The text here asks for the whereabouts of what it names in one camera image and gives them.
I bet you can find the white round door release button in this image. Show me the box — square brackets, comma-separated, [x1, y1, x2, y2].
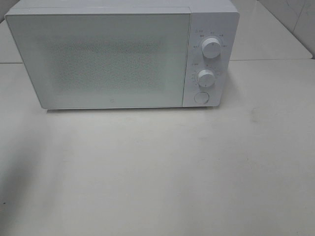
[194, 92, 210, 104]

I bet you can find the white microwave knob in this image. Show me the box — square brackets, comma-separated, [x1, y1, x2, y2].
[197, 69, 216, 88]
[201, 36, 222, 59]

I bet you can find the white microwave door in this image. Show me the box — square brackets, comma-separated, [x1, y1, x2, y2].
[7, 14, 190, 109]

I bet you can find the white microwave oven body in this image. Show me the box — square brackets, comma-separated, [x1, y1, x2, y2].
[5, 0, 240, 109]

